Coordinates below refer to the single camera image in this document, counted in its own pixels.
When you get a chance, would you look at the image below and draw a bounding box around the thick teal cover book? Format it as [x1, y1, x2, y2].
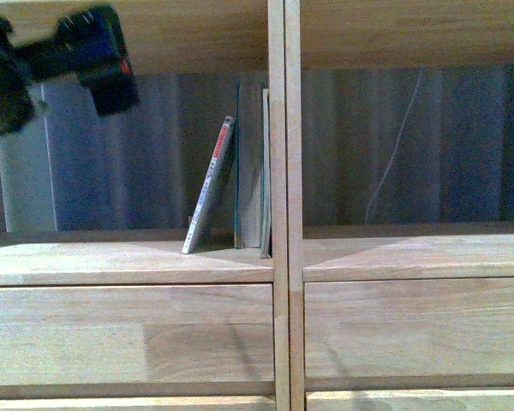
[235, 80, 264, 249]

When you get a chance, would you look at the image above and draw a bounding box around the grey translucent curtain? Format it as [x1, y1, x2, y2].
[45, 66, 514, 230]

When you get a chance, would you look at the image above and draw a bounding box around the thin green cover book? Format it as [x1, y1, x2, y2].
[260, 88, 272, 259]

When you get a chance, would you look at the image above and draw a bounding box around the thin white hanging cable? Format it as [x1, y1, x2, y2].
[365, 66, 425, 223]

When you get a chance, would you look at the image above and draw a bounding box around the white vertical panel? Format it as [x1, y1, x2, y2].
[0, 85, 57, 233]

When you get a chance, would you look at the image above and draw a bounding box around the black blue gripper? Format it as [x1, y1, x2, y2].
[21, 3, 140, 117]

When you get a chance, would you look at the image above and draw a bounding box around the light wooden bookshelf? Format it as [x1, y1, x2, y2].
[0, 1, 514, 410]

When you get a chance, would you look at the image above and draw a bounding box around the white paperback book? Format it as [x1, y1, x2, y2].
[182, 116, 236, 254]

